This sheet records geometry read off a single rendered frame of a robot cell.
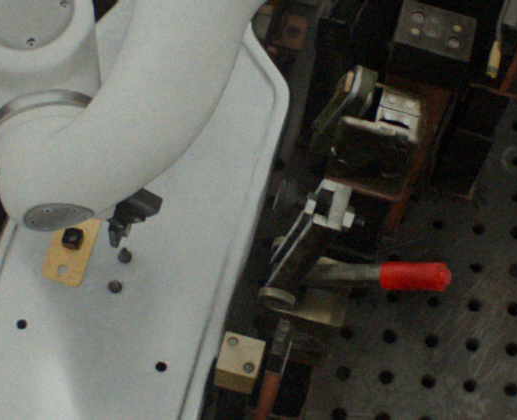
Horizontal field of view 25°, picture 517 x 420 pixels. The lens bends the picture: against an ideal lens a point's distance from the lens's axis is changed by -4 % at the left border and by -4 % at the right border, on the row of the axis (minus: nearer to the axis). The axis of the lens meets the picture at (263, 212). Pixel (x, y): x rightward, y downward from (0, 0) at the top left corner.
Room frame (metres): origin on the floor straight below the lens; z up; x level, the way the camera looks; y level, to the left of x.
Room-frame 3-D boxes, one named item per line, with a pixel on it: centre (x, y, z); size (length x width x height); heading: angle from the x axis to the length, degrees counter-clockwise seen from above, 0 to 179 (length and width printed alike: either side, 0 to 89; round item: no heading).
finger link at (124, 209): (0.39, 0.11, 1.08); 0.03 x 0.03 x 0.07; 84
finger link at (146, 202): (0.39, 0.12, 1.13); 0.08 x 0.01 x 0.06; 84
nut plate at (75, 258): (0.39, 0.16, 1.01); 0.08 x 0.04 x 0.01; 174
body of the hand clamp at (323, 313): (0.37, -0.05, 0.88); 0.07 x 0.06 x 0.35; 84
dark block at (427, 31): (0.60, -0.13, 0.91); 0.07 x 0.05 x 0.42; 84
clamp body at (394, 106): (0.54, -0.10, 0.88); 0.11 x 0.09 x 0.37; 84
